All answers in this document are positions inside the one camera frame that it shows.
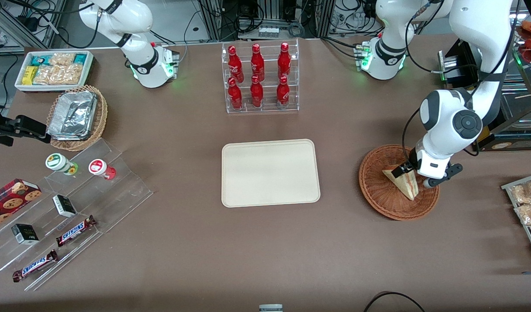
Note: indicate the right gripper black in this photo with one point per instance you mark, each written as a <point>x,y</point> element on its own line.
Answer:
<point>15,126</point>

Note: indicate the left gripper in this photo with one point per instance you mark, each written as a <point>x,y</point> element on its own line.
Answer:
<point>411,165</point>

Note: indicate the triangular sandwich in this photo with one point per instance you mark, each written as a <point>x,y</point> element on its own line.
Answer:
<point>406,186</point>

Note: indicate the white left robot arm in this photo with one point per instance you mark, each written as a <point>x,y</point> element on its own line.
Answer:
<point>482,26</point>

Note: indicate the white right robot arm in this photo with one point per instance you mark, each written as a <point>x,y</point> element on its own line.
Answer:
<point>131,17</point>

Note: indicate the brown wicker basket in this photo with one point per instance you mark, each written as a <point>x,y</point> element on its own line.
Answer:
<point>378,195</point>

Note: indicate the light tan wicker basket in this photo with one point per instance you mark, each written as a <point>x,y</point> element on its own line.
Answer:
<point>98,125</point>

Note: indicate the tray of packaged snacks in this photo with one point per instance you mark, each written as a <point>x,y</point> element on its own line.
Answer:
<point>525,229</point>

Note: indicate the beige plastic tray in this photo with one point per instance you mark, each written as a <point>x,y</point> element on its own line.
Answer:
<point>270,173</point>

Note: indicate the green lidded white cup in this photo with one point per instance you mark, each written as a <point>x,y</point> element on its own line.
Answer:
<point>55,161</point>

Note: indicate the stack of foil trays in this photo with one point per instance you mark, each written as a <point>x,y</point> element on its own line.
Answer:
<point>72,115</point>

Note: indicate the white rectangular snack bin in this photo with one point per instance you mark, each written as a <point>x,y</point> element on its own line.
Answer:
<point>53,88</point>

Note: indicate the yellow snack packet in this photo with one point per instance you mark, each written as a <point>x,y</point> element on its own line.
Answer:
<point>29,76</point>

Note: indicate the clear bag of rice snacks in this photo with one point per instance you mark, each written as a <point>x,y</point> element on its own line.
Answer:
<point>62,59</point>
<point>70,74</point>
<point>46,76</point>

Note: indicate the red lidded white cup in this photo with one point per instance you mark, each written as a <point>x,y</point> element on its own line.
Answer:
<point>97,167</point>

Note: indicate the teal snack packet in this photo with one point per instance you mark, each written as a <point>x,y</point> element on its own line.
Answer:
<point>80,58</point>
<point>40,60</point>

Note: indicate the red cookie box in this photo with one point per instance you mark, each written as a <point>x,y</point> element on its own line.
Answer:
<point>10,201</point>

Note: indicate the small black box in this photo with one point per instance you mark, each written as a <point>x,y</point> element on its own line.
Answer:
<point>64,206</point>
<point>25,234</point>

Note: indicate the black hot food display case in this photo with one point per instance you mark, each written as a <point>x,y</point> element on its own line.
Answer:
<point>508,145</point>

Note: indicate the Snickers chocolate bar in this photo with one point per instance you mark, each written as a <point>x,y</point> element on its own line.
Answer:
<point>35,266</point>
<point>75,231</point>

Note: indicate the clear acrylic stepped stand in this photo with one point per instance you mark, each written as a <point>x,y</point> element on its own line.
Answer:
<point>127,190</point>

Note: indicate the silver box with green light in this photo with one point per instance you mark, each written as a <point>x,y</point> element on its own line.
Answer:
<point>447,65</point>

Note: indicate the steel food pan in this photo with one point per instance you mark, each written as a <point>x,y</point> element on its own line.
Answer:
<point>523,108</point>

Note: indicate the wooden skewer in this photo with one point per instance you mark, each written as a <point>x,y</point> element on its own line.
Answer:
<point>529,94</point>

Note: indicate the red cola bottle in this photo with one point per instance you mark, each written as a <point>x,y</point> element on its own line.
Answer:
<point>283,94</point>
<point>235,65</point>
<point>284,61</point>
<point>257,63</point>
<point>234,96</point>
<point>256,94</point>

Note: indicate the clear acrylic bottle rack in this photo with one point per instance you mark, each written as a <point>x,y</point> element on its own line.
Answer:
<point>270,108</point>

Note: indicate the white power strip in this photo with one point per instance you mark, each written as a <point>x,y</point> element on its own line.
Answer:
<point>268,31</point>

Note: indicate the small grey device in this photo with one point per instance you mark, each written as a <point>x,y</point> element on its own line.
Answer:
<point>270,308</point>

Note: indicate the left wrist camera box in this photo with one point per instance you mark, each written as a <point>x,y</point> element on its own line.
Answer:
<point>443,175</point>

